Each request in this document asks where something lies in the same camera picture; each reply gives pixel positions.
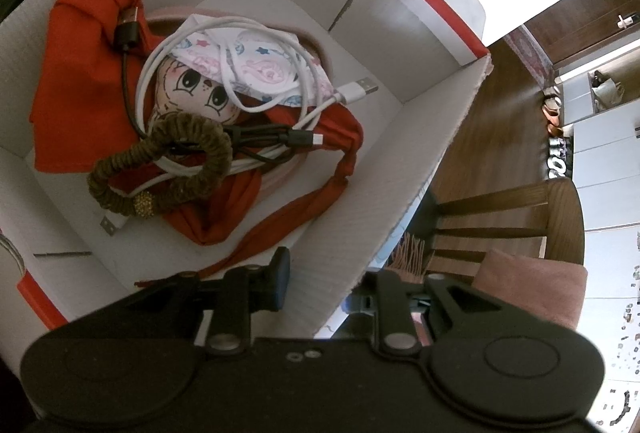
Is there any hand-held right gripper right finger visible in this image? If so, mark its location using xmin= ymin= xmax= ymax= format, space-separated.
xmin=350 ymin=270 xmax=503 ymax=361

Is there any black charging cable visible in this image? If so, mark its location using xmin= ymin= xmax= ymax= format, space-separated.
xmin=112 ymin=5 xmax=326 ymax=148

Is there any brown hair scrunchie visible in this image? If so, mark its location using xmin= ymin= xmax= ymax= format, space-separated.
xmin=87 ymin=115 xmax=233 ymax=218

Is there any cloth doll with red dress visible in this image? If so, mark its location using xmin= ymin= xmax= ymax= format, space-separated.
xmin=28 ymin=0 xmax=365 ymax=288

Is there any printed face mask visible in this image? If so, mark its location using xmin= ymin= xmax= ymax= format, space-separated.
xmin=172 ymin=27 xmax=335 ymax=106

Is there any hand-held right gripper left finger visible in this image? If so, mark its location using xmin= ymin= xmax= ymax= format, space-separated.
xmin=135 ymin=247 xmax=292 ymax=359

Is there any red patterned rug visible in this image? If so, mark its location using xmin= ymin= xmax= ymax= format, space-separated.
xmin=504 ymin=24 xmax=556 ymax=86

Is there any white charging cable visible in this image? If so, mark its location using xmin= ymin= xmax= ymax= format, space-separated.
xmin=99 ymin=13 xmax=380 ymax=236

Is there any brown door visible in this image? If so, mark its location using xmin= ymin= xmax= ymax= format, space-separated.
xmin=525 ymin=0 xmax=640 ymax=68

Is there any black white patterned footwear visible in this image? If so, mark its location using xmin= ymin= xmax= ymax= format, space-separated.
xmin=547 ymin=135 xmax=573 ymax=181

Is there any dark wooden chair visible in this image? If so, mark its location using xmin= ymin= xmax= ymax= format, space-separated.
xmin=425 ymin=178 xmax=586 ymax=294

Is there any white wall cabinet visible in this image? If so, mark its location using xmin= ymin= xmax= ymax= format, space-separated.
xmin=557 ymin=38 xmax=640 ymax=433

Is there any white plastic bag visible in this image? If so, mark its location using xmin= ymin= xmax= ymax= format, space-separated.
xmin=591 ymin=70 xmax=626 ymax=111

